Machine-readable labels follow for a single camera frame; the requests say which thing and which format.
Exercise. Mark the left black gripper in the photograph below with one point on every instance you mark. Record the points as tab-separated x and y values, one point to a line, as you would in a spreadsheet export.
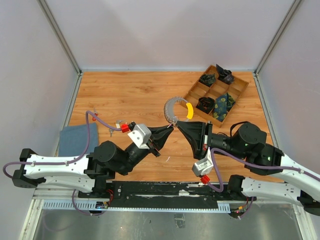
160	134

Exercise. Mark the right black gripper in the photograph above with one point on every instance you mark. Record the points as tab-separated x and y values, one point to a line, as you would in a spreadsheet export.
197	129

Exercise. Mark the large keyring with yellow handle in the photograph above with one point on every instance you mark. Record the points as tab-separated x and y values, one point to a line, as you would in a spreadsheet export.
170	106

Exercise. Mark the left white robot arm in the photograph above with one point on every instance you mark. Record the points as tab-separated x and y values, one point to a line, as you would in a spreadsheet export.
89	173

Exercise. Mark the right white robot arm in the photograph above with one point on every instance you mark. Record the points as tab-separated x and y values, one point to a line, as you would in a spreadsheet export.
248	146

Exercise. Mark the black orange rolled tie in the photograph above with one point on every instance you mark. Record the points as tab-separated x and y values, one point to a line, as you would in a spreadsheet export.
205	104

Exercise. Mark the wooden compartment tray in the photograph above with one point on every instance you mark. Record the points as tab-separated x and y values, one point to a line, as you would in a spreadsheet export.
217	89

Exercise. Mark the blue yellow leaf tie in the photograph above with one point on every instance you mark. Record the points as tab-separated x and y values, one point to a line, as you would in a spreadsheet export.
223	104

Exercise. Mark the key with yellow tag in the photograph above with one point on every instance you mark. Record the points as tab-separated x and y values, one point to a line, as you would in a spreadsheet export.
111	132

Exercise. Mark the green patterned rolled tie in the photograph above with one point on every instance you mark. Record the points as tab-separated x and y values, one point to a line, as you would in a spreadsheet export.
207	79

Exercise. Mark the dark rolled tie top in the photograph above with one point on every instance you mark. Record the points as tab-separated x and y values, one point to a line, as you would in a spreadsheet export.
224	75

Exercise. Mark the key with red tag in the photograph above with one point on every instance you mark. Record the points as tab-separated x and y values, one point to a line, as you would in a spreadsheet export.
95	114

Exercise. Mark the folded blue cloth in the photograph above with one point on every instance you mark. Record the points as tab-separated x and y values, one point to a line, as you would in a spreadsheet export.
73	140

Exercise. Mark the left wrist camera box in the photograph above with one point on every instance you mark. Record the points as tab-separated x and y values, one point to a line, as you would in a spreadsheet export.
140	136

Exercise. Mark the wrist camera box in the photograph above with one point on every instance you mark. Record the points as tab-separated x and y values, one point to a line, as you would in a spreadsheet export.
204	165
140	136

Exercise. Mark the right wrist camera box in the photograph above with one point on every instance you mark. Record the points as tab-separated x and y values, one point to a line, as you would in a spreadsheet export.
204	165

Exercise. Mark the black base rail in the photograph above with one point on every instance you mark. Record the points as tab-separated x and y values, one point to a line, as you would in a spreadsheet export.
163	195

